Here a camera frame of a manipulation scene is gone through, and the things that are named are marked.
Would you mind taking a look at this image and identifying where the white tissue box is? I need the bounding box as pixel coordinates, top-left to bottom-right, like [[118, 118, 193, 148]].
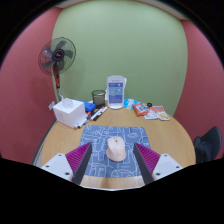
[[52, 97, 86, 129]]

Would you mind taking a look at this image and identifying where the red-capped white marker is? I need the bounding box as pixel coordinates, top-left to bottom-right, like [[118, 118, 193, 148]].
[[73, 115, 90, 130], [88, 105, 105, 121]]

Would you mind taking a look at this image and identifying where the white printed packet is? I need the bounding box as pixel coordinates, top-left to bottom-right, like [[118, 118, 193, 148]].
[[143, 105, 171, 122]]

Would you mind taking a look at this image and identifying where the cream computer mouse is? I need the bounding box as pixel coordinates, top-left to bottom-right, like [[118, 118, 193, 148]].
[[105, 136, 128, 163]]

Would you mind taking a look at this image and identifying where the blue patterned mouse pad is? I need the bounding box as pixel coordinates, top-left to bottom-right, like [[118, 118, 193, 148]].
[[79, 124, 152, 179]]

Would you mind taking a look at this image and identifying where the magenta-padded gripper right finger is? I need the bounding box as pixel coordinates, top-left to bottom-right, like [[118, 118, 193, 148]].
[[133, 142, 184, 186]]

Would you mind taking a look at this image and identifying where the light blue packet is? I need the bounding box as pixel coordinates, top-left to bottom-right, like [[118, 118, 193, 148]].
[[123, 98, 141, 110]]

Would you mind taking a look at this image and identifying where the standing pedestal fan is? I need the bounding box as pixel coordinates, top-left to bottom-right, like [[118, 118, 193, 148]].
[[37, 36, 77, 101]]

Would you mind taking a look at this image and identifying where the black mesh pen cup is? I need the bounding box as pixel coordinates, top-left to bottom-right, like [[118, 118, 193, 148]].
[[91, 89, 107, 109]]

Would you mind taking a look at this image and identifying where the black chair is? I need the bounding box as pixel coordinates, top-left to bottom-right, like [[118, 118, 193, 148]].
[[193, 126, 223, 164]]

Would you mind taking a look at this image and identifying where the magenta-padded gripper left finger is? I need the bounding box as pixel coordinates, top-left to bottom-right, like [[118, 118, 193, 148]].
[[39, 142, 93, 186]]

